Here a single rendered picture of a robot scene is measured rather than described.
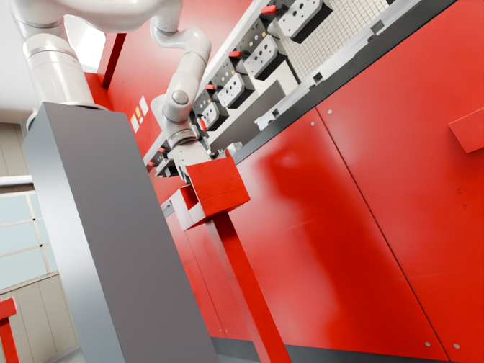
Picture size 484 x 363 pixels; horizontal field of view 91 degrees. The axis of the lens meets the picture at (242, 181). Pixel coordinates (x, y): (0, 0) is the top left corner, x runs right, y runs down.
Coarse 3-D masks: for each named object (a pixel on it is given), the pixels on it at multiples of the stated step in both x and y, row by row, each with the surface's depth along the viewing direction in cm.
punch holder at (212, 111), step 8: (200, 96) 121; (208, 96) 117; (216, 96) 120; (200, 104) 122; (208, 104) 118; (216, 104) 118; (200, 112) 123; (208, 112) 119; (216, 112) 115; (224, 112) 119; (208, 120) 120; (216, 120) 119; (224, 120) 123; (208, 128) 124; (216, 128) 128
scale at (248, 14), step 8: (256, 0) 89; (248, 8) 92; (248, 16) 93; (240, 24) 96; (232, 32) 100; (232, 40) 101; (224, 48) 105; (216, 56) 109; (208, 72) 114; (160, 136) 156; (144, 160) 179
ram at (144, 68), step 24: (192, 0) 113; (216, 0) 103; (240, 0) 94; (264, 0) 87; (144, 24) 145; (192, 24) 116; (216, 24) 105; (144, 48) 150; (168, 48) 133; (216, 48) 108; (120, 72) 180; (144, 72) 156; (168, 72) 137; (120, 96) 187; (144, 96) 161; (144, 120) 168; (144, 144) 174
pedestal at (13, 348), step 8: (0, 304) 169; (8, 304) 171; (0, 312) 167; (8, 312) 169; (16, 312) 172; (0, 320) 169; (8, 320) 173; (0, 328) 169; (8, 328) 171; (0, 336) 167; (8, 336) 170; (8, 344) 168; (8, 352) 167; (16, 352) 169; (8, 360) 165; (16, 360) 168
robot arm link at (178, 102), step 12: (180, 60) 83; (192, 60) 81; (204, 60) 84; (180, 72) 71; (192, 72) 79; (204, 72) 85; (180, 84) 66; (192, 84) 69; (168, 96) 65; (180, 96) 65; (192, 96) 68; (168, 108) 65; (180, 108) 65; (180, 120) 69
